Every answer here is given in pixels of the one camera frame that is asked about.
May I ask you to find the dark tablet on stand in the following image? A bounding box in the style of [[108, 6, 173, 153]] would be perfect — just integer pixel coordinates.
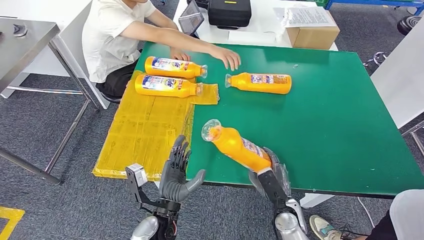
[[178, 0, 205, 39]]

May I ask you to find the black carrying case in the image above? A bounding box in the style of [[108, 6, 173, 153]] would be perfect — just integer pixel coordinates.
[[207, 0, 253, 30]]

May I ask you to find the black round ribbed stool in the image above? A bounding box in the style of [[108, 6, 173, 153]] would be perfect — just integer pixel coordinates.
[[396, 14, 423, 37]]

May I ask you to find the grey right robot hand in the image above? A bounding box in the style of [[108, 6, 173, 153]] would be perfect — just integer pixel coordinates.
[[248, 147, 292, 213]]

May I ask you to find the white table foot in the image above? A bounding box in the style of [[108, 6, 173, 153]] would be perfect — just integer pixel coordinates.
[[299, 192, 335, 210]]

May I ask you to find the white floor cable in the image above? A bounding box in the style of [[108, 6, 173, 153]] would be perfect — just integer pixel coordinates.
[[357, 197, 377, 229]]

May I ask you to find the small metal part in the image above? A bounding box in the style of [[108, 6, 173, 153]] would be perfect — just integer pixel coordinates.
[[12, 23, 29, 38]]

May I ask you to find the printed paper in plastic sleeve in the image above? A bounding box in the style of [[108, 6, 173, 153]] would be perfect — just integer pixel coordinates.
[[273, 6, 338, 29]]

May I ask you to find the brown cardboard box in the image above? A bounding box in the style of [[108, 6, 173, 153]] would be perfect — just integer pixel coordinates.
[[285, 9, 341, 51]]

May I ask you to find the white side table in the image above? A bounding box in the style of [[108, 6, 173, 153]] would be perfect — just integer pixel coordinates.
[[370, 19, 424, 157]]

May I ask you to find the yellow taped cardboard sheet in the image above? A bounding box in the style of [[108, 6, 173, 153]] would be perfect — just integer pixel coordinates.
[[92, 69, 221, 181]]

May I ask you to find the yellow floor tape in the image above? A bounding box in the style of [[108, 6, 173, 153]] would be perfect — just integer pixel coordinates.
[[0, 205, 26, 240]]

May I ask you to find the blue metal shelf rack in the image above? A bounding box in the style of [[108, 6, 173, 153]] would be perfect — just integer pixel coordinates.
[[324, 0, 424, 16]]

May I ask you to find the person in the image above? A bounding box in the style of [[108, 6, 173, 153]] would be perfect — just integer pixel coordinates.
[[82, 0, 242, 100], [309, 188, 424, 240]]

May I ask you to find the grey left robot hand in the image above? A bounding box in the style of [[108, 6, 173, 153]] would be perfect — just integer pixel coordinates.
[[158, 135, 207, 203]]

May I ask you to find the stainless steel table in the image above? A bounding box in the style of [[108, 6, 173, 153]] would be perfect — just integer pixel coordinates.
[[0, 17, 100, 186]]

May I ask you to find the orange detergent bottle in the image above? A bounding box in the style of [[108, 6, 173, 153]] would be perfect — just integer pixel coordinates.
[[224, 72, 293, 95], [201, 119, 273, 174], [144, 56, 209, 80], [134, 74, 204, 99]]

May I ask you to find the black device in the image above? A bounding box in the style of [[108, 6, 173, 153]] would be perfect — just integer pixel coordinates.
[[187, 0, 211, 9]]

